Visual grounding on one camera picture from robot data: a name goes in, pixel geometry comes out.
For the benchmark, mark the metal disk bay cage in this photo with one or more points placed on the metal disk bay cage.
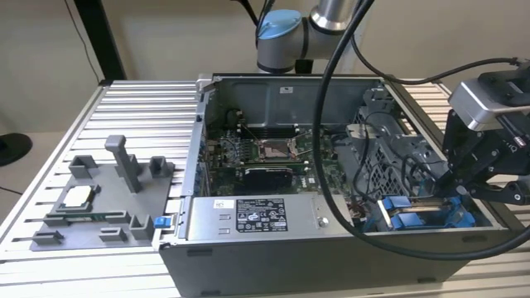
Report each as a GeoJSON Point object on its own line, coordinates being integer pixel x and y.
{"type": "Point", "coordinates": [414, 146]}

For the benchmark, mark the silver CPU chip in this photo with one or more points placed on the silver CPU chip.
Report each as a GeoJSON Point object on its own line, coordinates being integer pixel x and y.
{"type": "Point", "coordinates": [79, 196]}

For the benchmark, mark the green motherboard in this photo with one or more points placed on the green motherboard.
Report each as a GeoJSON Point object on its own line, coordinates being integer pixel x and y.
{"type": "Point", "coordinates": [323, 174]}

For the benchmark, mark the black RAM slot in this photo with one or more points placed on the black RAM slot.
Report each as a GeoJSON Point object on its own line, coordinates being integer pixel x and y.
{"type": "Point", "coordinates": [272, 161]}
{"type": "Point", "coordinates": [268, 134]}
{"type": "Point", "coordinates": [268, 126]}
{"type": "Point", "coordinates": [306, 169]}

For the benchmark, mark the black round stand base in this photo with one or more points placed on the black round stand base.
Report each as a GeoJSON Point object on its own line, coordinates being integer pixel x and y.
{"type": "Point", "coordinates": [13, 149]}

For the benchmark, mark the green RAM stick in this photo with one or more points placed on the green RAM stick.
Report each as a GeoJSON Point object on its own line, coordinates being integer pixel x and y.
{"type": "Point", "coordinates": [83, 217]}

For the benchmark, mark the black graphics card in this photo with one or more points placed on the black graphics card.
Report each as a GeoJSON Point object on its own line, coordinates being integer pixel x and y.
{"type": "Point", "coordinates": [268, 178]}

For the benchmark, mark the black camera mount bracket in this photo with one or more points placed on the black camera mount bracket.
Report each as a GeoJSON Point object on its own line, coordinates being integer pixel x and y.
{"type": "Point", "coordinates": [509, 87]}

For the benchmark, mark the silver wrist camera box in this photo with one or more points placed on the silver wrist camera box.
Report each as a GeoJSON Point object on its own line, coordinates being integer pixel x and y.
{"type": "Point", "coordinates": [475, 102]}

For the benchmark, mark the silver power supply unit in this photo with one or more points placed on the silver power supply unit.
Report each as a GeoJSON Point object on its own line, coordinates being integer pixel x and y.
{"type": "Point", "coordinates": [290, 217]}

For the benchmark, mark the grey open PC case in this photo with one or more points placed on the grey open PC case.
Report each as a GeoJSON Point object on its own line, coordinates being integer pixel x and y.
{"type": "Point", "coordinates": [290, 267]}

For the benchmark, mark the blue disk carrier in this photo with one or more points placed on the blue disk carrier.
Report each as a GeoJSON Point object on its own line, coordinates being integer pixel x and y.
{"type": "Point", "coordinates": [406, 222]}
{"type": "Point", "coordinates": [396, 203]}

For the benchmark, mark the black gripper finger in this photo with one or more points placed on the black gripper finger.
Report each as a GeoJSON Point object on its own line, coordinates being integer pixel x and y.
{"type": "Point", "coordinates": [451, 186]}
{"type": "Point", "coordinates": [513, 195]}

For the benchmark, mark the black upright post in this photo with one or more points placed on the black upright post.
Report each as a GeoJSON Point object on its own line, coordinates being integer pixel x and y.
{"type": "Point", "coordinates": [99, 37]}

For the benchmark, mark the blue case latch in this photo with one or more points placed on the blue case latch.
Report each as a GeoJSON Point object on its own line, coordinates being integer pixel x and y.
{"type": "Point", "coordinates": [161, 222]}

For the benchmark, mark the grey parts rack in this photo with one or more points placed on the grey parts rack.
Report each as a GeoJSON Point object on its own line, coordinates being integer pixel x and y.
{"type": "Point", "coordinates": [107, 186]}

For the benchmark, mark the CPU socket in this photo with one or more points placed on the CPU socket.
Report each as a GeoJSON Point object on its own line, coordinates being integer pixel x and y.
{"type": "Point", "coordinates": [272, 150]}

